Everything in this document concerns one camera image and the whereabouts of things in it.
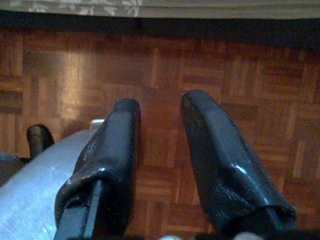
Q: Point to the dark grey robot left leg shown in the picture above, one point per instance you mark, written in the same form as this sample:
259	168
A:
8	167

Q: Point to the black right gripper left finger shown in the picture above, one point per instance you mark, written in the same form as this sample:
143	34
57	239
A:
112	155

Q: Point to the black robot left foot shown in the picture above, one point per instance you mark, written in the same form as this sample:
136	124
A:
38	137

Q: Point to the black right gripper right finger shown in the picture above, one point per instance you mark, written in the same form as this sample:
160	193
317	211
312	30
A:
220	160

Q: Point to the grey floral bed sheet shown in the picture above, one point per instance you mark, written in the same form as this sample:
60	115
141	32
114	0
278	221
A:
175	7

